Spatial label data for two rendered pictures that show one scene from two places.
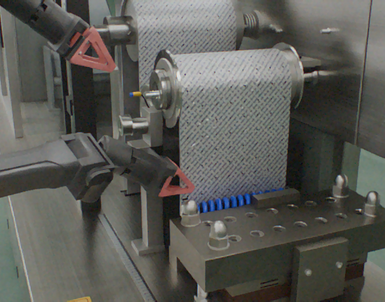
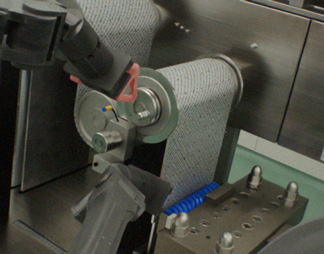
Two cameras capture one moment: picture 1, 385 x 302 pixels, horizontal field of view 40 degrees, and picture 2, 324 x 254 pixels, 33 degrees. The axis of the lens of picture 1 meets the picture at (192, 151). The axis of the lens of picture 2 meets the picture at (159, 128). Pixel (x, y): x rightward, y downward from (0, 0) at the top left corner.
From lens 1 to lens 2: 63 cm
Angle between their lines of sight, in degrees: 33
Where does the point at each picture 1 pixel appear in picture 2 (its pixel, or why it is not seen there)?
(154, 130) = (128, 144)
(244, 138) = (201, 145)
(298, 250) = not seen: hidden behind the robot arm
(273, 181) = (208, 177)
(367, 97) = (295, 107)
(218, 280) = not seen: outside the picture
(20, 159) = (115, 216)
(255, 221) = (224, 221)
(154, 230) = not seen: hidden behind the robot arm
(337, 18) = (266, 37)
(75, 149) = (123, 188)
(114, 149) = (134, 178)
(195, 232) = (193, 242)
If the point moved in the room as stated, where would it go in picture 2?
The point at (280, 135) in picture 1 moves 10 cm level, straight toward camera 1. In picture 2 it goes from (219, 137) to (241, 158)
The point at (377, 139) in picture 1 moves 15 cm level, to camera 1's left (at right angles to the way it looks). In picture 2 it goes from (301, 142) to (252, 147)
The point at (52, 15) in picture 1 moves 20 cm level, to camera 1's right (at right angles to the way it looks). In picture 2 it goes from (104, 53) to (210, 54)
